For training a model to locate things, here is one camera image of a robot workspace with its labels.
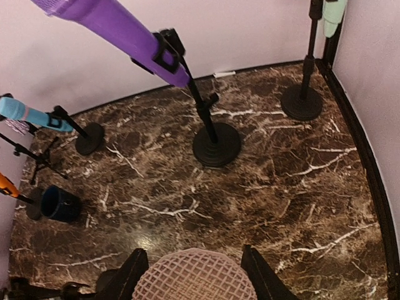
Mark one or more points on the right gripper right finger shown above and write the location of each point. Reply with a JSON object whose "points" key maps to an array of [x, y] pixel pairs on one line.
{"points": [[265, 281]]}

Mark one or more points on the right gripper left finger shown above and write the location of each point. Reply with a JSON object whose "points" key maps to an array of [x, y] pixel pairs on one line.
{"points": [[118, 284]]}

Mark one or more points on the pale pink microphone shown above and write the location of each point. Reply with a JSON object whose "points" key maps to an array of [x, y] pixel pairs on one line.
{"points": [[195, 274]]}

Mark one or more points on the black round-base stand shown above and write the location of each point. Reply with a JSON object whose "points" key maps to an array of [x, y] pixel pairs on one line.
{"points": [[32, 201], [90, 137], [300, 101], [216, 144]]}

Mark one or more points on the purple microphone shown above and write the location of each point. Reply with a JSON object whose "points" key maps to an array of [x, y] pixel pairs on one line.
{"points": [[114, 23]]}

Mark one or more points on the black round-base stand, orange mic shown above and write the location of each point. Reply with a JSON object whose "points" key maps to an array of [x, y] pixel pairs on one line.
{"points": [[32, 201]]}

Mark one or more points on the orange microphone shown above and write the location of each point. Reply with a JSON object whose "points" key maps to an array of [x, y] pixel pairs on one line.
{"points": [[7, 187]]}

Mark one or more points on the black round-base stand, teal mic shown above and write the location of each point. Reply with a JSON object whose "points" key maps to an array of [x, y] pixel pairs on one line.
{"points": [[90, 137]]}

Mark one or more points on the black round-base stand, mint mic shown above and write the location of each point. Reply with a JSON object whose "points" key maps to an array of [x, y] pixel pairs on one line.
{"points": [[300, 101]]}

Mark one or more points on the silver glitter microphone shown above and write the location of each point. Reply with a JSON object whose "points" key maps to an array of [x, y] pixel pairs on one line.
{"points": [[20, 127]]}

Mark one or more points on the teal blue microphone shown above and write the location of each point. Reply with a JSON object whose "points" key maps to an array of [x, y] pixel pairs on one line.
{"points": [[16, 110]]}

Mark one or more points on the mint green microphone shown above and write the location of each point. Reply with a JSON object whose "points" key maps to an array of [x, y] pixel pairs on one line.
{"points": [[332, 13]]}

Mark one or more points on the dark blue mug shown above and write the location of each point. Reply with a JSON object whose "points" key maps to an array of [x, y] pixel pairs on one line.
{"points": [[60, 205]]}

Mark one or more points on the black tripod shock-mount stand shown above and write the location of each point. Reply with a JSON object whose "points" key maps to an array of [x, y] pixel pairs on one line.
{"points": [[42, 160]]}

